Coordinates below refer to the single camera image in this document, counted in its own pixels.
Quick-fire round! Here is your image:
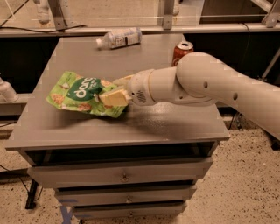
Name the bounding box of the red Coca-Cola can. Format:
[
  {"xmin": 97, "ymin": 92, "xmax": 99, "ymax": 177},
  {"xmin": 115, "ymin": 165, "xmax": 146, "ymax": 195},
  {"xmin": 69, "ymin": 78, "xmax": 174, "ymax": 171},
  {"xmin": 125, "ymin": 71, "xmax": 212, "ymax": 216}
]
[{"xmin": 171, "ymin": 41, "xmax": 194, "ymax": 67}]

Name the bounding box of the black stand foot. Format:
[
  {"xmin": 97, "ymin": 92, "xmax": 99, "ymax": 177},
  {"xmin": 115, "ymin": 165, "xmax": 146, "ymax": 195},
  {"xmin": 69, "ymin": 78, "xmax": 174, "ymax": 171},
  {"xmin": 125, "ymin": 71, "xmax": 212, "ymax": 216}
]
[{"xmin": 25, "ymin": 179, "xmax": 39, "ymax": 210}]

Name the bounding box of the grey drawer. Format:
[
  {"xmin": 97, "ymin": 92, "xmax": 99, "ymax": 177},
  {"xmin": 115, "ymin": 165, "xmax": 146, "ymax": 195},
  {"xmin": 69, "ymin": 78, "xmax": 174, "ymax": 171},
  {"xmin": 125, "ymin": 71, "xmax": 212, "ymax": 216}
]
[
  {"xmin": 73, "ymin": 201, "xmax": 186, "ymax": 220},
  {"xmin": 28, "ymin": 157, "xmax": 213, "ymax": 188},
  {"xmin": 55, "ymin": 184, "xmax": 196, "ymax": 207}
]

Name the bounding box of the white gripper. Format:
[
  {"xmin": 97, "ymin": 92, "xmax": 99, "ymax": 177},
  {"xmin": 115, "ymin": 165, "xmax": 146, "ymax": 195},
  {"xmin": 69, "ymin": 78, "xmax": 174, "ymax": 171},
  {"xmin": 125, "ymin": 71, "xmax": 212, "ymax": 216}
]
[{"xmin": 99, "ymin": 69, "xmax": 156, "ymax": 106}]

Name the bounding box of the clear plastic bottle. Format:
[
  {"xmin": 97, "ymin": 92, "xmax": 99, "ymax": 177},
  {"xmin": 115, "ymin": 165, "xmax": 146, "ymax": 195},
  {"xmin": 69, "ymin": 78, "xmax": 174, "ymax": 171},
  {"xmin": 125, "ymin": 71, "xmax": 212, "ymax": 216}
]
[{"xmin": 96, "ymin": 27, "xmax": 142, "ymax": 49}]

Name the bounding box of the top grey drawer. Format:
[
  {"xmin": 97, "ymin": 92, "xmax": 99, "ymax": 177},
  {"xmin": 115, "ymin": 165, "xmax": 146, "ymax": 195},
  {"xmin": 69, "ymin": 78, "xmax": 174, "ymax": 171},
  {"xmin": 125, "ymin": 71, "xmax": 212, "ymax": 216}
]
[{"xmin": 28, "ymin": 157, "xmax": 213, "ymax": 188}]

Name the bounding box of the black cable on rail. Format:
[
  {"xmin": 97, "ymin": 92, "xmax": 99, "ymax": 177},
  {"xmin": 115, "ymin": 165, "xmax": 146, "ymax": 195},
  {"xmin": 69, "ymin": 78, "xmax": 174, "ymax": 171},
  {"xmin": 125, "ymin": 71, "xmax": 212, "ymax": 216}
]
[{"xmin": 0, "ymin": 24, "xmax": 88, "ymax": 34}]

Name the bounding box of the grey drawer cabinet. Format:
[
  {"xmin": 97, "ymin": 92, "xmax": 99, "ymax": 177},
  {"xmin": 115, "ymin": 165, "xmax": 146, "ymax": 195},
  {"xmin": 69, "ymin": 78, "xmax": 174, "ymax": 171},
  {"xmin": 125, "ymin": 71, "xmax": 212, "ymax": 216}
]
[{"xmin": 5, "ymin": 34, "xmax": 229, "ymax": 211}]

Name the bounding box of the middle grey drawer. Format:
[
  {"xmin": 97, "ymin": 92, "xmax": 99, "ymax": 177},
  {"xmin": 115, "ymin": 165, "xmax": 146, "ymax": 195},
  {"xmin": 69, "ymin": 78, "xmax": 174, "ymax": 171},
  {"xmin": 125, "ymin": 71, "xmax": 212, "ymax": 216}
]
[{"xmin": 55, "ymin": 184, "xmax": 196, "ymax": 207}]

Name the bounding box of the metal frame rail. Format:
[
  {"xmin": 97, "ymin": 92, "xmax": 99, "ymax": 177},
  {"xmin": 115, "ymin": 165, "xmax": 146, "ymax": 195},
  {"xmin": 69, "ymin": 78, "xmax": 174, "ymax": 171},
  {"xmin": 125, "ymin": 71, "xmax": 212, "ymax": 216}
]
[{"xmin": 0, "ymin": 22, "xmax": 280, "ymax": 39}]

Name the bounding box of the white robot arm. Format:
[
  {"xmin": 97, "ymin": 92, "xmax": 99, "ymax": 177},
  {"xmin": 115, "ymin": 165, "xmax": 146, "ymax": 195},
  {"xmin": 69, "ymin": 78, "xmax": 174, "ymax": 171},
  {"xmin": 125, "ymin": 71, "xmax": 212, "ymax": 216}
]
[{"xmin": 99, "ymin": 52, "xmax": 280, "ymax": 139}]

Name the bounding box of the green rice chip bag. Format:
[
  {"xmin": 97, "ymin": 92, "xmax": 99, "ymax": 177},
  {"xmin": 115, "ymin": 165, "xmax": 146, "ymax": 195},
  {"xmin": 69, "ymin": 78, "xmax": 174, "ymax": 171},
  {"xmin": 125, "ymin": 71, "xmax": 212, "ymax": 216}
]
[{"xmin": 46, "ymin": 71, "xmax": 125, "ymax": 118}]

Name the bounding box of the bottom grey drawer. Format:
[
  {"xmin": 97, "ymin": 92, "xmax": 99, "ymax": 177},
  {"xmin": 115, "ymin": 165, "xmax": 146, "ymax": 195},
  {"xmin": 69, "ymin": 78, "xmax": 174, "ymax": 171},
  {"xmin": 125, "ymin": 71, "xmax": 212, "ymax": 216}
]
[{"xmin": 73, "ymin": 201, "xmax": 186, "ymax": 220}]

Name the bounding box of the white pipe at left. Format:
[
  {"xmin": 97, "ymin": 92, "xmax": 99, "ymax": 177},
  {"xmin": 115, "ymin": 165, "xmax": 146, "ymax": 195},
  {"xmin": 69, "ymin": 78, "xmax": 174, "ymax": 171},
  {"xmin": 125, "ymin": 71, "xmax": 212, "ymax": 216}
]
[{"xmin": 0, "ymin": 77, "xmax": 18, "ymax": 102}]

